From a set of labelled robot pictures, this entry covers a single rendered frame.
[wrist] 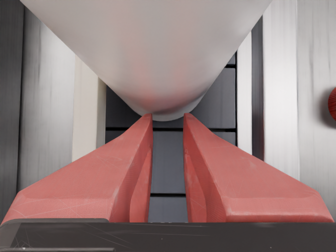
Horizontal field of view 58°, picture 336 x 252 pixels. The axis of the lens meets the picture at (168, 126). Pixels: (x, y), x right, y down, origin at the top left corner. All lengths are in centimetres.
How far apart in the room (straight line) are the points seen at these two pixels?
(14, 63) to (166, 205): 15
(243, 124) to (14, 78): 16
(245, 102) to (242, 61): 3
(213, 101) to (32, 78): 14
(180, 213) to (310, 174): 11
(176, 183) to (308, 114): 12
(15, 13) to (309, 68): 22
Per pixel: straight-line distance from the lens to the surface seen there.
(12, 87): 24
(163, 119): 16
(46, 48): 26
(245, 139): 19
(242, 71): 19
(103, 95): 16
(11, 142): 24
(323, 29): 27
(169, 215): 18
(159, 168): 18
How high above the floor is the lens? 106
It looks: 86 degrees down
